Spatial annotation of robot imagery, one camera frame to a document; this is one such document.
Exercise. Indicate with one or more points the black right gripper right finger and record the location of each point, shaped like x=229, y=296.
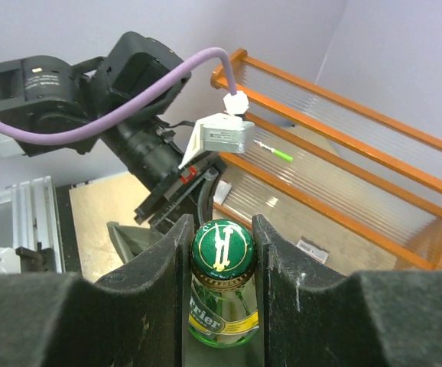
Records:
x=311, y=315

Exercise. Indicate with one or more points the small white label packet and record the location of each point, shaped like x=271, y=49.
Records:
x=313, y=250

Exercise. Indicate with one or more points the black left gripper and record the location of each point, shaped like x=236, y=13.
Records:
x=188, y=191

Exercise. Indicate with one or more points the green marker on rack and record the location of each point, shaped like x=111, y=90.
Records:
x=274, y=151

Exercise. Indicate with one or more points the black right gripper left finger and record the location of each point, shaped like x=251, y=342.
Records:
x=135, y=315

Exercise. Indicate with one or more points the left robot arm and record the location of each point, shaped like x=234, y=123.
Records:
x=44, y=94

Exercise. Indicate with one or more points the green canvas tote bag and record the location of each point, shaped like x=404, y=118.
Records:
x=137, y=239

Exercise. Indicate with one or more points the green Perrier glass bottle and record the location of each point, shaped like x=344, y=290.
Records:
x=223, y=305

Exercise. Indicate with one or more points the aluminium frame rail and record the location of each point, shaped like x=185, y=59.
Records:
x=30, y=238

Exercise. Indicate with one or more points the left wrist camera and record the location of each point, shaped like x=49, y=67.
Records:
x=222, y=132

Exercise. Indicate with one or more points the orange wooden shoe rack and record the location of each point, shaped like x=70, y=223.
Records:
x=363, y=186

